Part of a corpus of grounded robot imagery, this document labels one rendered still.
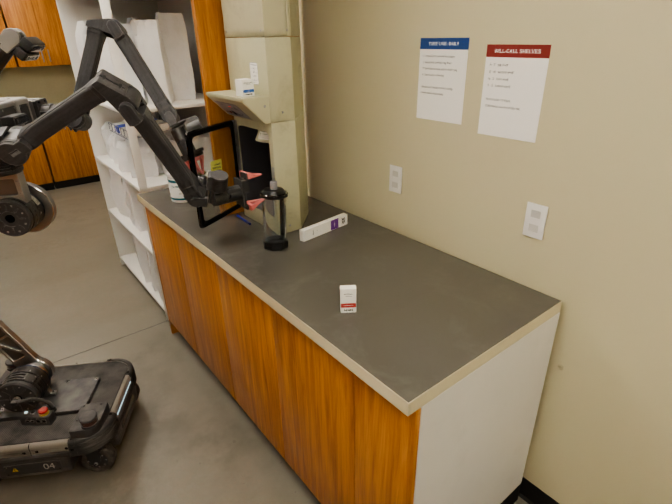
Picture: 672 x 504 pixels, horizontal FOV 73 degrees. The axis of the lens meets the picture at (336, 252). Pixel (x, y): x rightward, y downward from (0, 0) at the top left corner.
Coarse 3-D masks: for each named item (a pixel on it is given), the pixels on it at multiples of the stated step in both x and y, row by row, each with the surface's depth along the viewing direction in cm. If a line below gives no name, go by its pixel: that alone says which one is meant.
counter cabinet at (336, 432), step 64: (192, 256) 213; (192, 320) 245; (256, 320) 173; (256, 384) 193; (320, 384) 145; (512, 384) 141; (320, 448) 159; (384, 448) 125; (448, 448) 127; (512, 448) 160
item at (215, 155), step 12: (228, 120) 196; (216, 132) 189; (228, 132) 197; (204, 144) 184; (216, 144) 191; (228, 144) 198; (204, 156) 185; (216, 156) 192; (228, 156) 199; (204, 168) 186; (216, 168) 193; (228, 168) 201; (228, 180) 202; (228, 204) 205; (204, 216) 191
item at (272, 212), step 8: (264, 200) 174; (272, 200) 173; (280, 200) 174; (264, 208) 176; (272, 208) 174; (280, 208) 175; (264, 216) 177; (272, 216) 175; (280, 216) 176; (264, 224) 179; (272, 224) 177; (280, 224) 178; (264, 232) 180; (272, 232) 178; (280, 232) 179; (264, 240) 182; (272, 240) 179; (280, 240) 180
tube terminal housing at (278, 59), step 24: (240, 48) 178; (264, 48) 165; (288, 48) 170; (240, 72) 184; (264, 72) 170; (288, 72) 173; (288, 96) 177; (240, 120) 195; (288, 120) 181; (288, 144) 184; (288, 168) 188; (288, 192) 192; (288, 216) 196
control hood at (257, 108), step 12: (216, 96) 181; (228, 96) 174; (240, 96) 172; (252, 96) 172; (264, 96) 171; (240, 108) 176; (252, 108) 169; (264, 108) 172; (252, 120) 182; (264, 120) 174
